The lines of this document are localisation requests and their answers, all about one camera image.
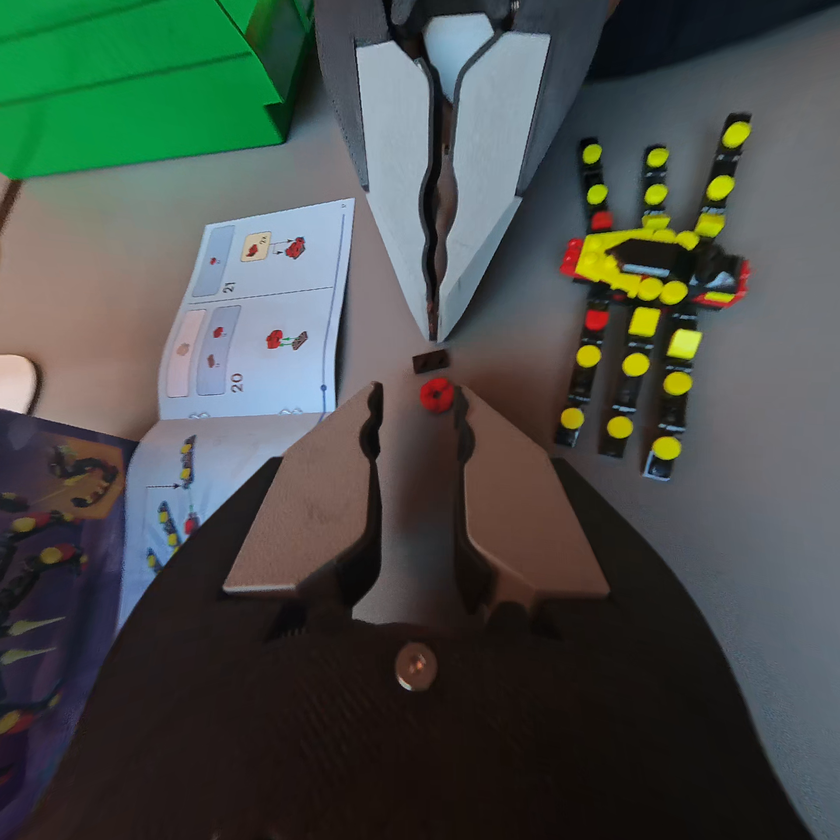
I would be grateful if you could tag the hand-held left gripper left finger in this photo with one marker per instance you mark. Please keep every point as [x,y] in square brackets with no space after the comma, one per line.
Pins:
[308,512]

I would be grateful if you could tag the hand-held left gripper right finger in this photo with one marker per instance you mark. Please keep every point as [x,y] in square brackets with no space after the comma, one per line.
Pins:
[525,518]

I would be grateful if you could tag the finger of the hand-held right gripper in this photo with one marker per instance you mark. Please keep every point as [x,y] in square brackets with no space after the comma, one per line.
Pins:
[394,144]
[492,144]

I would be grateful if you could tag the red round lego piece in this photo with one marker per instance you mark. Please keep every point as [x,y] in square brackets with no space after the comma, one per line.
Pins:
[436,394]

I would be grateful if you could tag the dark brown lego plate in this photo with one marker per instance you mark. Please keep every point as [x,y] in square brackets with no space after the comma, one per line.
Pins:
[431,361]

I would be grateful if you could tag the black yellow lego spider model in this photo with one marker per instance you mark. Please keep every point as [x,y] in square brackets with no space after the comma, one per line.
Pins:
[649,269]

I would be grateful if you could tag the lego instruction booklet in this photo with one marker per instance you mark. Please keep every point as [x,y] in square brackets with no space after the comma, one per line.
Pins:
[262,315]

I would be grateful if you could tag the purple lego box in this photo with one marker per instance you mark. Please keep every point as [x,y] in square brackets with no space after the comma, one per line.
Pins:
[46,590]

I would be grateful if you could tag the green box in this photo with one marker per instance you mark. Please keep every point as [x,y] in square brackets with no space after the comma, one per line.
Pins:
[131,72]

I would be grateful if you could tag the white rounded object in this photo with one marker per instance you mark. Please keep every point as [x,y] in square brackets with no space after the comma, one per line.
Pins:
[14,384]

